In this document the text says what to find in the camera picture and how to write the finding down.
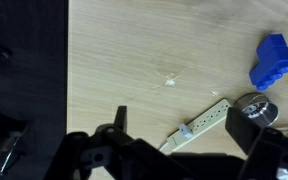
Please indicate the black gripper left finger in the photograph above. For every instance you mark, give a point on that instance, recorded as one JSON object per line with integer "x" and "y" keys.
{"x": 121, "y": 118}

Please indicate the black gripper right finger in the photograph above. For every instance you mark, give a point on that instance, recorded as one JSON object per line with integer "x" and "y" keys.
{"x": 242, "y": 128}

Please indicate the small metal pot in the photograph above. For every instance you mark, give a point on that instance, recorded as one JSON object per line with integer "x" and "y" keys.
{"x": 265, "y": 111}

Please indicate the beige power strip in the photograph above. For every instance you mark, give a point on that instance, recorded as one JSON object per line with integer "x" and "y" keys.
{"x": 207, "y": 120}

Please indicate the grey plug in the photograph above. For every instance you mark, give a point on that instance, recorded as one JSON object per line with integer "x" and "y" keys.
{"x": 185, "y": 131}

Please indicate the blue lego block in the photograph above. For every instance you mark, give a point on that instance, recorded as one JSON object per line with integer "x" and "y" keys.
{"x": 270, "y": 63}

